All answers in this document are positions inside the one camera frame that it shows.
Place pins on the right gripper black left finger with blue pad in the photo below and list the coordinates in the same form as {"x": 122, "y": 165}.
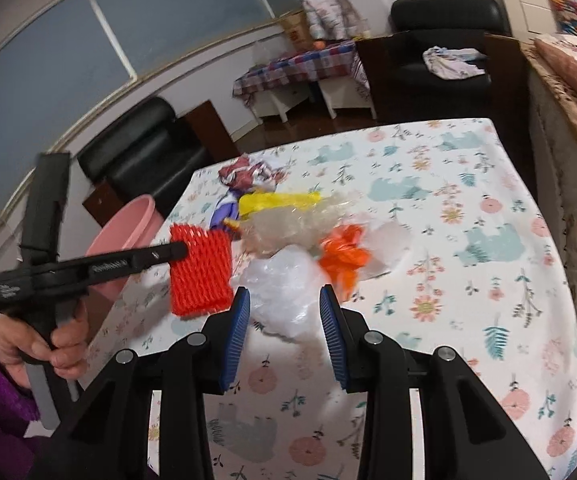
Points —
{"x": 143, "y": 417}

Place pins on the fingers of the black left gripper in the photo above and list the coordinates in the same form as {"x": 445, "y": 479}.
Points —
{"x": 155, "y": 255}

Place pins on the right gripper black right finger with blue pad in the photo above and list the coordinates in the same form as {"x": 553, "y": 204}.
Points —
{"x": 466, "y": 432}

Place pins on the pink plastic bucket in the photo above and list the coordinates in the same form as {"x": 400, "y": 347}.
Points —
{"x": 134, "y": 226}

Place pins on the red foam net sleeve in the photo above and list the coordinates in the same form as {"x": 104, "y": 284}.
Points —
{"x": 200, "y": 282}

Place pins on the blue purple wrapper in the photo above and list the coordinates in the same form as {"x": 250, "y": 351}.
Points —
{"x": 227, "y": 212}

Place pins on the yellow plastic bag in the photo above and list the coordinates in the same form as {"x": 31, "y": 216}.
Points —
{"x": 259, "y": 201}

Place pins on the white plastic bag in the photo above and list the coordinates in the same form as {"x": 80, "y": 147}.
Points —
{"x": 284, "y": 293}

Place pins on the orange plastic bag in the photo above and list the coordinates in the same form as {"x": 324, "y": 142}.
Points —
{"x": 342, "y": 257}

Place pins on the clear bubble wrap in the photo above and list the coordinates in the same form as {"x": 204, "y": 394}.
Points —
{"x": 267, "y": 232}

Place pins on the person's left hand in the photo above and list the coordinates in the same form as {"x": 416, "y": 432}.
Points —
{"x": 66, "y": 353}

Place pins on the left black leather armchair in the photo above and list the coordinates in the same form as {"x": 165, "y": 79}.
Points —
{"x": 151, "y": 150}

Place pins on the black leather armchair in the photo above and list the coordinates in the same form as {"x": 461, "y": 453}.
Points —
{"x": 151, "y": 150}
{"x": 401, "y": 87}

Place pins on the red crumpled wrapper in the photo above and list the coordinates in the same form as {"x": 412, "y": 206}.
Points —
{"x": 249, "y": 173}

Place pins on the floral bear tablecloth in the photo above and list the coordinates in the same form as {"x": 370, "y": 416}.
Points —
{"x": 480, "y": 274}

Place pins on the white side table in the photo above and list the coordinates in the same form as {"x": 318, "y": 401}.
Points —
{"x": 330, "y": 95}

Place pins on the brown paper bag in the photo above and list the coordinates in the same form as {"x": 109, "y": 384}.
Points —
{"x": 296, "y": 27}

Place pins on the plaid tablecloth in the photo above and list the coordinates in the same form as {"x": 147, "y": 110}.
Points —
{"x": 337, "y": 60}

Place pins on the hanging floral jacket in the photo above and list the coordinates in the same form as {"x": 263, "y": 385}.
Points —
{"x": 334, "y": 20}

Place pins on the right black leather armchair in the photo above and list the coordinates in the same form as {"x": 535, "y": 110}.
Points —
{"x": 401, "y": 87}

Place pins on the cloth on armchair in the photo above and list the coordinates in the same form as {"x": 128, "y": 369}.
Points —
{"x": 453, "y": 64}

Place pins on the colourful pillow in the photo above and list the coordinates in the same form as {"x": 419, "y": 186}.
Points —
{"x": 565, "y": 15}

